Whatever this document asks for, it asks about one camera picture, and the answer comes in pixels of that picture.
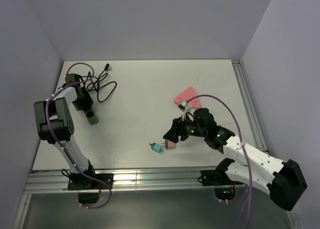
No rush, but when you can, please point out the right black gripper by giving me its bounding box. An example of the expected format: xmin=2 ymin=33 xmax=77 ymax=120
xmin=163 ymin=113 xmax=207 ymax=143

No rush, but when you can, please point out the green power strip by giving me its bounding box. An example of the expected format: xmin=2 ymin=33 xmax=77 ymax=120
xmin=85 ymin=110 xmax=99 ymax=126

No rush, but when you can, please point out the blue plug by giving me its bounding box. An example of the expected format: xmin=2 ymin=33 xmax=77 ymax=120
xmin=149 ymin=142 xmax=162 ymax=153

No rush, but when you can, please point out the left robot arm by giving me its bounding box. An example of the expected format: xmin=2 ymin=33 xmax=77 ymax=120
xmin=34 ymin=73 xmax=99 ymax=189

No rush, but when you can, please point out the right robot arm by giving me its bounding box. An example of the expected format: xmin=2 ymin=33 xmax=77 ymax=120
xmin=163 ymin=108 xmax=308 ymax=211

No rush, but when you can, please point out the pink plug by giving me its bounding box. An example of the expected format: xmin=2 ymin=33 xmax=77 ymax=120
xmin=162 ymin=140 xmax=176 ymax=150

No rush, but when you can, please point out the pink triangular power strip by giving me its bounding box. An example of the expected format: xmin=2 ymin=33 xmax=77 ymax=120
xmin=173 ymin=86 xmax=202 ymax=110

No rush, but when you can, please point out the black power cord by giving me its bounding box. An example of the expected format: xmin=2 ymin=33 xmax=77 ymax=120
xmin=79 ymin=63 xmax=118 ymax=104

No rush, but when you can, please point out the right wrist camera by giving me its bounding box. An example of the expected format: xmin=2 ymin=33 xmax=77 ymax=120
xmin=177 ymin=101 xmax=192 ymax=121

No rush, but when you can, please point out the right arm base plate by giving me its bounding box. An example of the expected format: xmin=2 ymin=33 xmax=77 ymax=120
xmin=197 ymin=169 xmax=232 ymax=187

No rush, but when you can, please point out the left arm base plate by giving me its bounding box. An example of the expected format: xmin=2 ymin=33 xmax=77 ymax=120
xmin=67 ymin=173 xmax=115 ymax=191

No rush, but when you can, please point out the aluminium front rail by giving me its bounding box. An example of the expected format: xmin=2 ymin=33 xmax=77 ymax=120
xmin=22 ymin=166 xmax=251 ymax=195

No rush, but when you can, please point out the aluminium rail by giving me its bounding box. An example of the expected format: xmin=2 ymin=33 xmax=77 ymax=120
xmin=231 ymin=60 xmax=268 ymax=153
xmin=22 ymin=166 xmax=251 ymax=195

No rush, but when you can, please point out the aluminium right rail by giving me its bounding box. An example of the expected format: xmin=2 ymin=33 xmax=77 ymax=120
xmin=231 ymin=60 xmax=268 ymax=153

